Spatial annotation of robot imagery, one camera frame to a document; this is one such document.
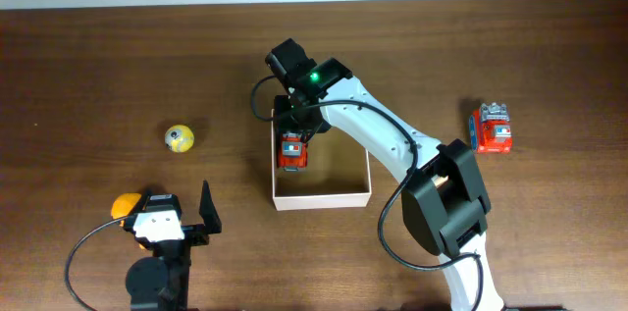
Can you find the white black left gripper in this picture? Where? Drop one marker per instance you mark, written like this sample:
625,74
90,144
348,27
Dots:
200,232

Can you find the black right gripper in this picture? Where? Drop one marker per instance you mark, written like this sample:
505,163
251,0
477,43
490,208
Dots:
281,119

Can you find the red toy fire truck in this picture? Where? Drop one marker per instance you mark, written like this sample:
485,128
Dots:
292,152

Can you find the red toy tank vehicle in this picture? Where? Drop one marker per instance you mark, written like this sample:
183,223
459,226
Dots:
489,129

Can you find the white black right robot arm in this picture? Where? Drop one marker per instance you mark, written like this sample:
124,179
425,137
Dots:
443,197

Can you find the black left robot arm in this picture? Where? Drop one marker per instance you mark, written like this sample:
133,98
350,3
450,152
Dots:
160,281

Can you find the yellow grey toy ball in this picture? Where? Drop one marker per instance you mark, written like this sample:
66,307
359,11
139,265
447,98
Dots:
179,138

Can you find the pink cardboard box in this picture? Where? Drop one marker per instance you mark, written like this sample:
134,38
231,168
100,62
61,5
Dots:
337,174

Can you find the orange ball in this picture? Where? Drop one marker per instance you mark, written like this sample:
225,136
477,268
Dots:
123,204

